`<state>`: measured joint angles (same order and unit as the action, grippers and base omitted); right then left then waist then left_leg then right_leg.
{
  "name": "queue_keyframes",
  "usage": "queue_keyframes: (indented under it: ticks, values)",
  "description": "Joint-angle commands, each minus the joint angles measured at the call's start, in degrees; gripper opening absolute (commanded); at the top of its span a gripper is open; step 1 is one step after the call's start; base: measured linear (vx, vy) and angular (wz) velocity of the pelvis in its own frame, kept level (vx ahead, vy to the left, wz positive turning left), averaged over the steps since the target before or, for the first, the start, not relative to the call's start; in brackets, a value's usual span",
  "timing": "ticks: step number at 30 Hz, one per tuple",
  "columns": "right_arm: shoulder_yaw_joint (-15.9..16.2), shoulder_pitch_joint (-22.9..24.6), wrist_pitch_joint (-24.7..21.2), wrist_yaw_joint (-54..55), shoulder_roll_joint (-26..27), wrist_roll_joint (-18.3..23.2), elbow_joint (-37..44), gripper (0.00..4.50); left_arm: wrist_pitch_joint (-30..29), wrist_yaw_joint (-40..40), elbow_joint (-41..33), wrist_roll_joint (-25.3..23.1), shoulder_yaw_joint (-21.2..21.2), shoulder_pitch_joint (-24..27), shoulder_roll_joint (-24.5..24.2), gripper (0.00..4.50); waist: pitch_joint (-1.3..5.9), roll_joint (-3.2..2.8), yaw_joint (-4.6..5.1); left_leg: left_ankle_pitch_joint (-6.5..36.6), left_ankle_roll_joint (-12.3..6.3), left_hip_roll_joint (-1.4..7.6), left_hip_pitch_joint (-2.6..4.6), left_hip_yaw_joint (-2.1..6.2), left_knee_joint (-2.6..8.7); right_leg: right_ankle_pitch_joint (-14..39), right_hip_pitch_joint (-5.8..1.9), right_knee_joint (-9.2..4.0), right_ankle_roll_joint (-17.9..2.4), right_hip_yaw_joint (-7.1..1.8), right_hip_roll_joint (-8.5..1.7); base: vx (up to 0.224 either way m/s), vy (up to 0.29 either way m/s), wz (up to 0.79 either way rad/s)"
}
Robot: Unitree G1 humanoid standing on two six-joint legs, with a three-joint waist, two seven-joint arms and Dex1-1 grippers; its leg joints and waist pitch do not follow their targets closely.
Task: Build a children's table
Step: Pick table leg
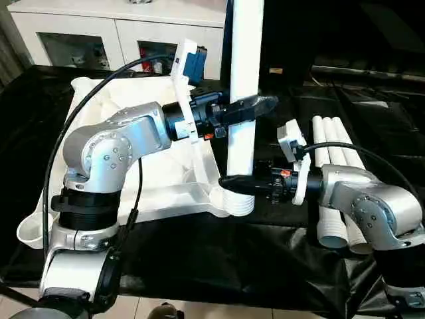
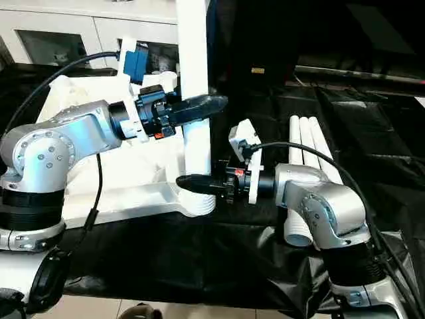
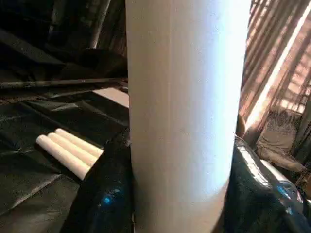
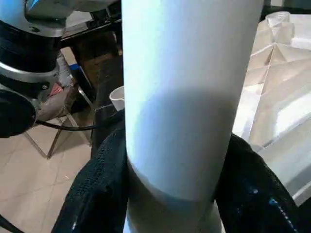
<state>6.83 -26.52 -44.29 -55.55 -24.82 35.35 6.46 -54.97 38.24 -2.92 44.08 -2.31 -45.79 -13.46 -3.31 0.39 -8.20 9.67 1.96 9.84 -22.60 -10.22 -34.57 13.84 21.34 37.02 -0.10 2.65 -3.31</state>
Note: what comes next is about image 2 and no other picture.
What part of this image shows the silver metal bar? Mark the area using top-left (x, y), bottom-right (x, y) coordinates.
top-left (294, 64), bottom-right (425, 86)

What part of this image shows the white plastic table top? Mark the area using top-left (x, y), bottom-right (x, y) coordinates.
top-left (35, 70), bottom-right (217, 231)

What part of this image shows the black case with yellow label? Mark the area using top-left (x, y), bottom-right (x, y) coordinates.
top-left (205, 0), bottom-right (297, 89)

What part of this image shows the white plastic table leg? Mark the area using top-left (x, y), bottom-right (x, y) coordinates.
top-left (298, 116), bottom-right (322, 169)
top-left (283, 115), bottom-right (315, 248)
top-left (175, 0), bottom-right (217, 217)
top-left (308, 116), bottom-right (343, 185)

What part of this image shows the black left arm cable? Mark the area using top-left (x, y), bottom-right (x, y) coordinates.
top-left (0, 49), bottom-right (126, 270)

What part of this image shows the black mat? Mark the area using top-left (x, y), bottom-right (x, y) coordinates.
top-left (0, 61), bottom-right (425, 315)

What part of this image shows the white cabinet with windows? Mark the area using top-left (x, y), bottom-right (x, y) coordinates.
top-left (0, 0), bottom-right (182, 71)

